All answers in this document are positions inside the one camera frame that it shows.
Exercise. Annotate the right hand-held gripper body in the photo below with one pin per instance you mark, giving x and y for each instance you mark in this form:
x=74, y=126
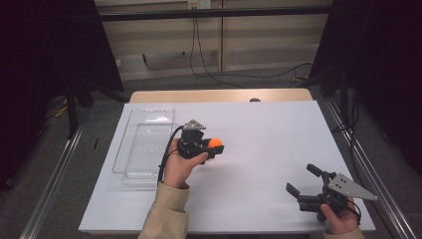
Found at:
x=348, y=189

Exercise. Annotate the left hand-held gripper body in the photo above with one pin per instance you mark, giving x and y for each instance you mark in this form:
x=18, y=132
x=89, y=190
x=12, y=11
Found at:
x=190, y=144

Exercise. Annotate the orange ball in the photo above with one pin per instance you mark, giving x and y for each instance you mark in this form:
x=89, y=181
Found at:
x=215, y=142

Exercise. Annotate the clear plastic container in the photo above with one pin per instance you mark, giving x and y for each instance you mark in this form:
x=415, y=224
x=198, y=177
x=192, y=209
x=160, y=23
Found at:
x=146, y=146

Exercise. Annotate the person's left hand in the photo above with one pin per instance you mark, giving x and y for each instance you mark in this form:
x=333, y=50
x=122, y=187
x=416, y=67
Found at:
x=177, y=169

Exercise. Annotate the person's right hand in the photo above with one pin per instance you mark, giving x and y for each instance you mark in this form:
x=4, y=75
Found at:
x=341, y=220

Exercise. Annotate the white table cover sheet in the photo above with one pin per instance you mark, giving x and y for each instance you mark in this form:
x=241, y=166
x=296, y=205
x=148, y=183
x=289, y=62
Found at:
x=265, y=139

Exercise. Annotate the small black floor stick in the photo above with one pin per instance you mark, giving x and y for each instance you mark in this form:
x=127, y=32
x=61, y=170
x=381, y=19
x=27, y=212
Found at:
x=96, y=143

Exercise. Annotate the beige counter cabinet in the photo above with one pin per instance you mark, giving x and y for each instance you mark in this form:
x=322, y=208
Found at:
x=265, y=40

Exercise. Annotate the black metal stand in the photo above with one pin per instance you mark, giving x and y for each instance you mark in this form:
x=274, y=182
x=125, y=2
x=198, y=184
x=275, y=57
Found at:
x=71, y=113

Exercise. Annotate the black curtain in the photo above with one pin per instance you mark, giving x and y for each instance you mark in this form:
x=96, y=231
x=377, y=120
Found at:
x=391, y=66
x=40, y=49

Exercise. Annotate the black horizontal bar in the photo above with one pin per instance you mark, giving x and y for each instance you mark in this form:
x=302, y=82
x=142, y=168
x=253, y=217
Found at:
x=215, y=13

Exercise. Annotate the aluminium floor rail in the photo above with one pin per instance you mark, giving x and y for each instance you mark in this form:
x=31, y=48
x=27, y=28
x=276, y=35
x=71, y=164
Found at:
x=49, y=189
x=365, y=159

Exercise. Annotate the white wall outlet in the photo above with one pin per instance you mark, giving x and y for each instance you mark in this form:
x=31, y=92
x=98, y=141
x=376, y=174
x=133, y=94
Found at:
x=199, y=4

